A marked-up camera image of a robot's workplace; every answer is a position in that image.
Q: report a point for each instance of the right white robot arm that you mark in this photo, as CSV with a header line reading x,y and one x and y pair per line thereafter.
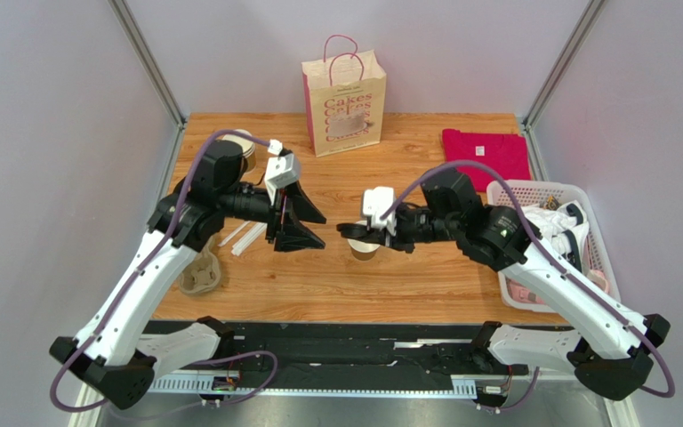
x,y
610,349

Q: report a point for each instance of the single paper coffee cup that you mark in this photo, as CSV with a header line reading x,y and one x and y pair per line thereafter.
x,y
362,251

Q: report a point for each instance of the wrapped straw middle right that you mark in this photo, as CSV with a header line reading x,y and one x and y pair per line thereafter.
x,y
250,240

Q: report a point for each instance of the white and pink clothes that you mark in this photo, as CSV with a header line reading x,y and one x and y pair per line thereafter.
x,y
567,228

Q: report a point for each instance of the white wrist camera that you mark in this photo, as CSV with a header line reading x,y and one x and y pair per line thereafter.
x,y
374,208
283,168

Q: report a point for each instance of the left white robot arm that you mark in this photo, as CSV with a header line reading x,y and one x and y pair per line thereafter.
x,y
109,353

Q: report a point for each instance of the cardboard cup carrier tray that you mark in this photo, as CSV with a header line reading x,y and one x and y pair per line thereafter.
x,y
201,276

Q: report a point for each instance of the wrapped straw far left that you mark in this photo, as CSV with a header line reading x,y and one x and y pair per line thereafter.
x,y
233,233

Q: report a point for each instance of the white plastic laundry basket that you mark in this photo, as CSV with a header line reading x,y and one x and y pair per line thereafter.
x,y
594,259

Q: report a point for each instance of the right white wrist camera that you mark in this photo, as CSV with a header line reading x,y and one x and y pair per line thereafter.
x,y
374,208

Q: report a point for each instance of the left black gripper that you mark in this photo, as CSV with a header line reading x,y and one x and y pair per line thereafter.
x,y
294,236

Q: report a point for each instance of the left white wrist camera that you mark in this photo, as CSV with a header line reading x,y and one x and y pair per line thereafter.
x,y
283,168

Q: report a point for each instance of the wrapped straw middle left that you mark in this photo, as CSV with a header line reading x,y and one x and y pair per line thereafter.
x,y
247,237

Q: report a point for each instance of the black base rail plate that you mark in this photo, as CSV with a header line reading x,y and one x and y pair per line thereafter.
x,y
320,358

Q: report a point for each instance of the folded red t-shirt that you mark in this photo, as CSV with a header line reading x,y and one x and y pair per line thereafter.
x,y
507,154

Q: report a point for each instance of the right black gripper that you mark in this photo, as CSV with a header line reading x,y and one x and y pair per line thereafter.
x,y
404,239

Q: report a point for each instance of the beige Cakes paper bag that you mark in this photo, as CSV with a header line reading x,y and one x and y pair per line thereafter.
x,y
344,96

